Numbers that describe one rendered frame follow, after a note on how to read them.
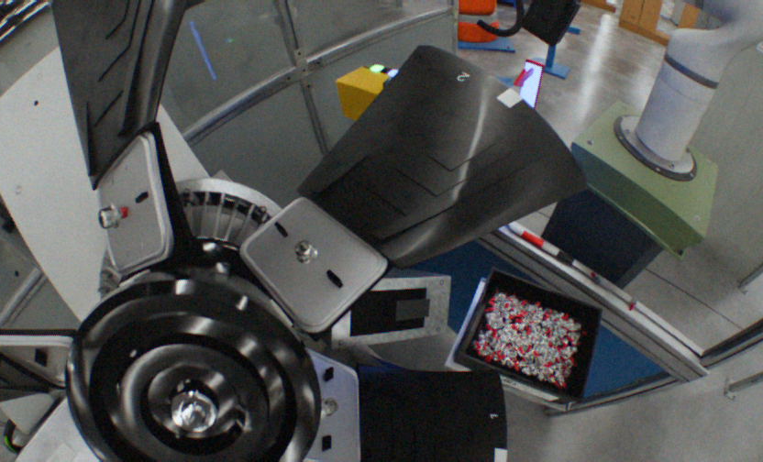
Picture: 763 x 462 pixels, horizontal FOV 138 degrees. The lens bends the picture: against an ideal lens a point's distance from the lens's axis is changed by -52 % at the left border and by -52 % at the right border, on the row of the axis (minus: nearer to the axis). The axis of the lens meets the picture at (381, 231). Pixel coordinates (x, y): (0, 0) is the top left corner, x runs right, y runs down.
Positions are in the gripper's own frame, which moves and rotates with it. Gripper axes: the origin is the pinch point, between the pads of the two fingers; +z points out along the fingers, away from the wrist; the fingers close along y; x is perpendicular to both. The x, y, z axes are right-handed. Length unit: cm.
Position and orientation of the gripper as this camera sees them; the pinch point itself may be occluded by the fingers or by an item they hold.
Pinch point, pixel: (549, 16)
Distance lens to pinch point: 27.1
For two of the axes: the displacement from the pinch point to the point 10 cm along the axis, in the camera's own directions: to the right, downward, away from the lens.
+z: -1.2, 4.2, 9.0
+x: 7.2, 6.6, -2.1
